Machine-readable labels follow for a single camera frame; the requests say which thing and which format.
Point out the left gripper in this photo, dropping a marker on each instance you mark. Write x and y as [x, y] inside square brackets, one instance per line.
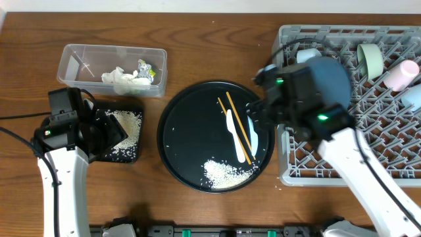
[117, 133]

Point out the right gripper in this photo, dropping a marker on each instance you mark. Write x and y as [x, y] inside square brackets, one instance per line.
[257, 110]

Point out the light blue small bowl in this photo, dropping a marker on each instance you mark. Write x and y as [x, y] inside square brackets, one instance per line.
[306, 54]

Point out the dark blue bowl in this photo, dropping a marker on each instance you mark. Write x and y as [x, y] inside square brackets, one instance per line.
[331, 80]

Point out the white napkin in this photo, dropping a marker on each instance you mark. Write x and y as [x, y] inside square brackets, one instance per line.
[123, 83]

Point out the white plastic spoon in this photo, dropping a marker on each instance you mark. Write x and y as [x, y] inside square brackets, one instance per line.
[231, 128]

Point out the foil snack wrapper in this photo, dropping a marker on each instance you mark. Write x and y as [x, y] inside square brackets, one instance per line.
[145, 71]

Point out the teal green bowl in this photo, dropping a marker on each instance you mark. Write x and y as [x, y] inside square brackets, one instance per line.
[371, 59]

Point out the pink cup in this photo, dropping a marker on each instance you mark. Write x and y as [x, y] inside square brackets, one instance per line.
[402, 75]

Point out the light blue cup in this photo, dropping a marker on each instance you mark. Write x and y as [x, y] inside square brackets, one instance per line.
[412, 98]

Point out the light blue plastic knife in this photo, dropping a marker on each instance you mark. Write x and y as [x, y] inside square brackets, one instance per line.
[254, 139]

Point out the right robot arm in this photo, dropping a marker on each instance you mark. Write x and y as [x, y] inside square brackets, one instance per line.
[342, 146]

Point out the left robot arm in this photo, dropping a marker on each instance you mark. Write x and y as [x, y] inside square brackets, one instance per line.
[64, 174]

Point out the clear plastic waste bin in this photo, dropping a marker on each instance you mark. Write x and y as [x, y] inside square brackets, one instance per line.
[82, 65]

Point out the grey dishwasher rack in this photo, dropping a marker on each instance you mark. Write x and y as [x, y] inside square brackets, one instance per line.
[391, 129]

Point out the black rectangular tray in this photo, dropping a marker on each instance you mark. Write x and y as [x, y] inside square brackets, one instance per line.
[120, 125]

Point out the rice pile on rectangular tray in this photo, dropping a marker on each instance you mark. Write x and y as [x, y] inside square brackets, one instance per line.
[131, 123]

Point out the wooden chopstick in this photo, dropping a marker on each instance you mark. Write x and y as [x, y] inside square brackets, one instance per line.
[224, 111]
[239, 120]

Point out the round black serving tray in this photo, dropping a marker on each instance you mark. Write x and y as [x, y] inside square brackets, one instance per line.
[192, 130]

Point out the rice pile on round tray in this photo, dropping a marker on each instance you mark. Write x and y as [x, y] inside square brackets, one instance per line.
[220, 176]

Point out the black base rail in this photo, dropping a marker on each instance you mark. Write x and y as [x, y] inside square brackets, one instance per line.
[123, 227]

